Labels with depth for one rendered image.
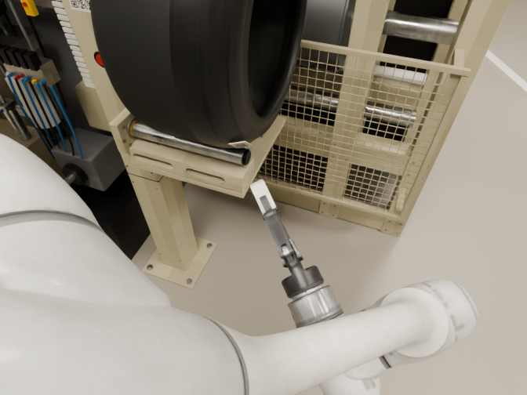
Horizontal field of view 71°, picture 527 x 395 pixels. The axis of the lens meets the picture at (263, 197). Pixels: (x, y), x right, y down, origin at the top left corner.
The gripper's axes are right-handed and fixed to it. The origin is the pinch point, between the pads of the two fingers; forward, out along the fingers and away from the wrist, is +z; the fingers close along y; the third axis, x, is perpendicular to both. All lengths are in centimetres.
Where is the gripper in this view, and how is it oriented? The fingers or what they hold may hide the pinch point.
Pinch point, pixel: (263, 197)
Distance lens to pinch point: 75.2
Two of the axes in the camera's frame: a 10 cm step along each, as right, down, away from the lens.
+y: 1.8, 2.3, 9.6
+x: 9.0, -4.4, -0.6
